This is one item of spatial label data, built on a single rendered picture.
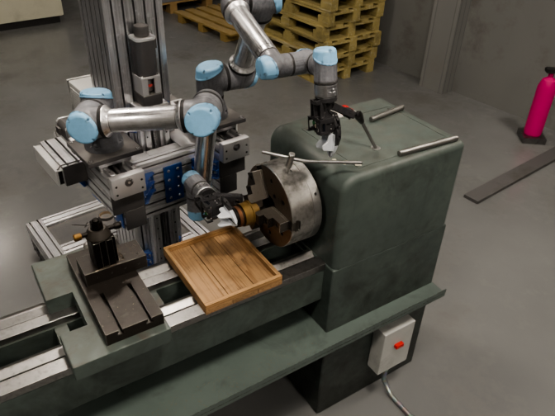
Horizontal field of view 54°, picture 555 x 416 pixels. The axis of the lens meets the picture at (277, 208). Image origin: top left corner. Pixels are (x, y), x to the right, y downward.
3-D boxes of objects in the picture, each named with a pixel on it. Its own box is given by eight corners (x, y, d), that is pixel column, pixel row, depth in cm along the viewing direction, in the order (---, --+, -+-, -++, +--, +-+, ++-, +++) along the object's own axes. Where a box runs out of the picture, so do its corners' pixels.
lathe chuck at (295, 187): (262, 199, 220) (274, 140, 198) (303, 256, 204) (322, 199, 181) (242, 205, 216) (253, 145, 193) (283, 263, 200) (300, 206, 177)
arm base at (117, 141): (78, 143, 215) (73, 120, 209) (114, 133, 223) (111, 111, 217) (93, 158, 205) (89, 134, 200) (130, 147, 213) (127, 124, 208)
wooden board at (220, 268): (234, 231, 219) (233, 224, 217) (282, 284, 194) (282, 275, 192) (163, 255, 205) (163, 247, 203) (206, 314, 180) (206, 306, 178)
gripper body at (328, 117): (307, 132, 182) (306, 96, 176) (328, 127, 186) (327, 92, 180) (321, 138, 176) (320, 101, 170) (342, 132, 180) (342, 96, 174)
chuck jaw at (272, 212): (280, 201, 195) (299, 219, 186) (280, 213, 197) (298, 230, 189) (253, 210, 190) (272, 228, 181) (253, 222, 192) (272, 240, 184)
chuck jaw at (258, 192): (270, 195, 200) (263, 163, 198) (277, 195, 195) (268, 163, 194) (244, 203, 195) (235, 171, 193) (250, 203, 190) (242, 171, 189)
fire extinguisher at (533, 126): (553, 140, 490) (578, 69, 453) (536, 149, 475) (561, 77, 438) (524, 129, 509) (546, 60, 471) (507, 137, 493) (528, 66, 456)
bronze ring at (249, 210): (249, 193, 195) (227, 200, 191) (263, 205, 189) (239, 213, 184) (249, 214, 200) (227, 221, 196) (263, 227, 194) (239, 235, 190)
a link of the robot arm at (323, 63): (327, 44, 174) (342, 47, 167) (328, 78, 179) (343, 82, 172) (306, 47, 171) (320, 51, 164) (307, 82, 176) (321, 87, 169)
